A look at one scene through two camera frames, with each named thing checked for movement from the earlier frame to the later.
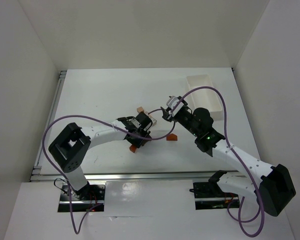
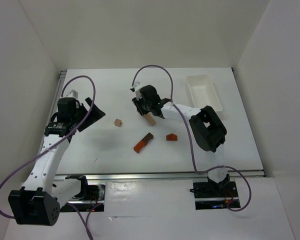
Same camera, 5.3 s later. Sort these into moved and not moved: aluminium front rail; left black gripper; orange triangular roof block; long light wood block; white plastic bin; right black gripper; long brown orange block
Moved: right black gripper; long brown orange block; left black gripper
Not moved: aluminium front rail; orange triangular roof block; long light wood block; white plastic bin
